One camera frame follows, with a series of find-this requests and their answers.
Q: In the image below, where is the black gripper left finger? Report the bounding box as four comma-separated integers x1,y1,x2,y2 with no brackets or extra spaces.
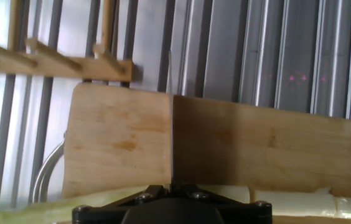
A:
72,183,171,224

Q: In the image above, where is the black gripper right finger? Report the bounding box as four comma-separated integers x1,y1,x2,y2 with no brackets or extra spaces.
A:
172,183,273,224

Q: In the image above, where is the steel cleaver knife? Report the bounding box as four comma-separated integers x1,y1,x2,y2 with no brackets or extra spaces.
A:
167,49,176,191

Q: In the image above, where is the short white scallion piece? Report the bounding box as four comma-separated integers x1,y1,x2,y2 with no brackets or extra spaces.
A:
253,186,337,218

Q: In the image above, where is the long scallion with green top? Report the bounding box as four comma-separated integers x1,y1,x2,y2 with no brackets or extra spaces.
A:
0,185,149,224

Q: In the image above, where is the wooden cutting board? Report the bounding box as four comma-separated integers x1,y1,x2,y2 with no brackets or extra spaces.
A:
62,81,351,224

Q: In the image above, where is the wooden knife rack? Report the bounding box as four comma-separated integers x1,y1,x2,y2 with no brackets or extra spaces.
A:
0,0,134,83

